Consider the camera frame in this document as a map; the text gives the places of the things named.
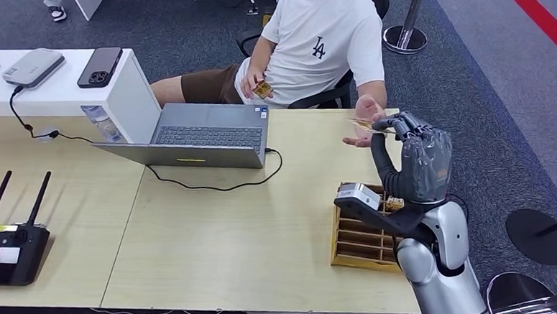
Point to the person's left hand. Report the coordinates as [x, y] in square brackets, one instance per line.
[366, 109]

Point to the person's right hand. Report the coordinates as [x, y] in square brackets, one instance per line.
[250, 81]

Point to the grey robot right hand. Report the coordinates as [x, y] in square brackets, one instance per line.
[424, 167]

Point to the person's right forearm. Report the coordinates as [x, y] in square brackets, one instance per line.
[259, 57]

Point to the person's left forearm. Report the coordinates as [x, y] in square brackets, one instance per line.
[373, 91]

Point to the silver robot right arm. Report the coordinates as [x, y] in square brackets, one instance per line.
[447, 235]

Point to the person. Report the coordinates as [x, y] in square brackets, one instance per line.
[319, 30]

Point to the wooden slotted card holder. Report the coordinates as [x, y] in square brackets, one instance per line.
[354, 247]

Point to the black office chair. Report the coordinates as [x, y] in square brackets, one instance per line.
[323, 98]

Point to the grey laptop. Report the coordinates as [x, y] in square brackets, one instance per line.
[210, 135]

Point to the small black floor object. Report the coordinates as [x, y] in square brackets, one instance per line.
[252, 7]

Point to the black round stanchion base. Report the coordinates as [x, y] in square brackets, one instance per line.
[535, 237]

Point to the black smartphone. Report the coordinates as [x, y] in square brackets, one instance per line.
[100, 67]

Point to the clear plastic water bottle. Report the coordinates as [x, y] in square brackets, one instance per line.
[102, 122]

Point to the chrome-rimmed black stanchion base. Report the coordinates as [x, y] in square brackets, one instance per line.
[519, 291]

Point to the white cabinet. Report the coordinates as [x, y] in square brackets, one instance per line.
[87, 4]

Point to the white desk riser shelf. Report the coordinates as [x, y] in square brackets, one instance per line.
[65, 98]

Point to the bystander's foot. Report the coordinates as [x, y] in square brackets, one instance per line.
[58, 13]

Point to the grey flat power bank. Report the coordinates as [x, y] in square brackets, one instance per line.
[33, 67]

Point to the black router with antennas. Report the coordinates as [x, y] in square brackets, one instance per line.
[16, 255]

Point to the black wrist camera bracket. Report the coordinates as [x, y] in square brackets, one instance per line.
[396, 222]

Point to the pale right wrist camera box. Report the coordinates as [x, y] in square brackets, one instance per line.
[356, 194]

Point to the chrome stanchion post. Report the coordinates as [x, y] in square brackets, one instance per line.
[406, 39]

